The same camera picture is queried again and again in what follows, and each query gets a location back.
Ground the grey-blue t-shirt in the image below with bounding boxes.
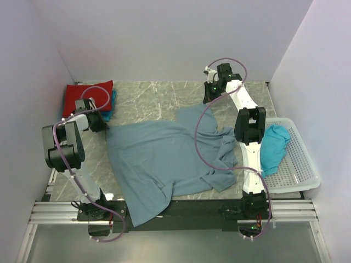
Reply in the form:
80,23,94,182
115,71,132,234
106,104,237,226

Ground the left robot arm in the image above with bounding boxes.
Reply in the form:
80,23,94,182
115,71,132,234
42,98,111,221

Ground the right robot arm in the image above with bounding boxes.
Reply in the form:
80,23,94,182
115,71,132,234
203,63,268,219

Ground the teal folded t-shirt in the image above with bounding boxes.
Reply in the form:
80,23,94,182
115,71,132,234
100,89,117,122

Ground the red folded t-shirt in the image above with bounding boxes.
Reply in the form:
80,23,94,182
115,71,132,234
62,80,113,118

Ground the crumpled teal t-shirt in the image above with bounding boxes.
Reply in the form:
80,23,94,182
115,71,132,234
261,124,291,178

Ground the white perforated plastic basket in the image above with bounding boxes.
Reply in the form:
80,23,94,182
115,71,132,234
264,117,320,194

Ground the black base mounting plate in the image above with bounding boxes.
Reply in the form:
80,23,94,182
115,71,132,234
76,199,275,237

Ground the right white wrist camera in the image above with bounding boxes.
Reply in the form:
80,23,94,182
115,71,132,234
204,66,218,83

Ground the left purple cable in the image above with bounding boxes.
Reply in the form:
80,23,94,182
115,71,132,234
53,86,128,243

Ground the aluminium frame rail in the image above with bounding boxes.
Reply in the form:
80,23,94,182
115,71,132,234
29,199,319,225

